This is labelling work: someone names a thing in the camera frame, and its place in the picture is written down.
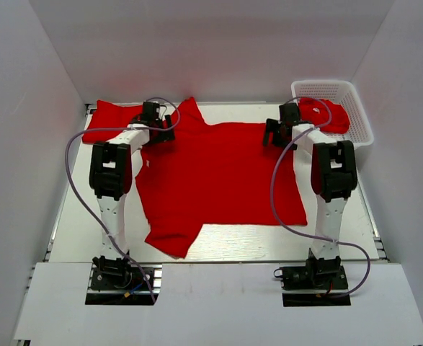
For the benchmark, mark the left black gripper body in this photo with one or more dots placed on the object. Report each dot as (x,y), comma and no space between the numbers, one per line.
(158,122)

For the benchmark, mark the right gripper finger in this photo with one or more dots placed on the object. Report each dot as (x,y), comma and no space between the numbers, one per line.
(277,139)
(271,126)

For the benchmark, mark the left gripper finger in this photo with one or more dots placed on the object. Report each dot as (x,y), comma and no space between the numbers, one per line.
(163,136)
(168,121)

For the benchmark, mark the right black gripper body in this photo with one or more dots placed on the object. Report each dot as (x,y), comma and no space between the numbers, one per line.
(280,125)

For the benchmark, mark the red t shirt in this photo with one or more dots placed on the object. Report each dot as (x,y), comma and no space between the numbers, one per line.
(323,111)
(214,174)
(108,115)

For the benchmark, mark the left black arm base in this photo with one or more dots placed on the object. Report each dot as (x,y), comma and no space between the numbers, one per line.
(114,287)

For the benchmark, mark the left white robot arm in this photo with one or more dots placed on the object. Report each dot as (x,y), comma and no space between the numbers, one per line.
(111,178)

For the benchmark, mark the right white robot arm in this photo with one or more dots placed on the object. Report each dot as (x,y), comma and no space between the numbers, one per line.
(333,178)

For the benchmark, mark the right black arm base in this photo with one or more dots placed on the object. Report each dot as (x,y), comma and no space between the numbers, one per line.
(299,290)

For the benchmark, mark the red t shirt in basket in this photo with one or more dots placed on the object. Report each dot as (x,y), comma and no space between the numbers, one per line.
(323,111)

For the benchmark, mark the folded red t shirt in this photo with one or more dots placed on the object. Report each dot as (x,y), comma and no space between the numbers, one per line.
(108,115)

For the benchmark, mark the white plastic basket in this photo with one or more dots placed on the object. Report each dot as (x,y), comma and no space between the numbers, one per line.
(341,93)

